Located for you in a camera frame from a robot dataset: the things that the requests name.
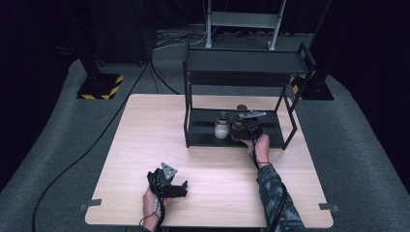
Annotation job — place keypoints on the grey metal frame stand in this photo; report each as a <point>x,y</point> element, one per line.
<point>243,20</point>

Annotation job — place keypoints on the person's right hand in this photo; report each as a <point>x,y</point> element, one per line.
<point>262,148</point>

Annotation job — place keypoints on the person's left hand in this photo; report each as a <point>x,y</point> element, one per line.
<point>148,203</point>

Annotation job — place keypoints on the black two-tier metal shelf rack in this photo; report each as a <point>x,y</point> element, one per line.
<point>206,127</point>

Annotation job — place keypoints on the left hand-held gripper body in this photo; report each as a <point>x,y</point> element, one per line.
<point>170,190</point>

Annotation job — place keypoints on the black stand with striped base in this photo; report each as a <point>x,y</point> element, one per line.
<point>100,85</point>
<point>317,87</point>

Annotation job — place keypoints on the white spice jar silver lid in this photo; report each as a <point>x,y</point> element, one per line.
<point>221,129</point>

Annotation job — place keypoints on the grey table bracket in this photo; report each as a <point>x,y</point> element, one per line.
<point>328,207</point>
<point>91,204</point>

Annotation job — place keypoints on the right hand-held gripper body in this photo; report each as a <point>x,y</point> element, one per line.
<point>253,127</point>

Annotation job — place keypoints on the dark cabinet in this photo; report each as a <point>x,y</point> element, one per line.
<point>124,30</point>

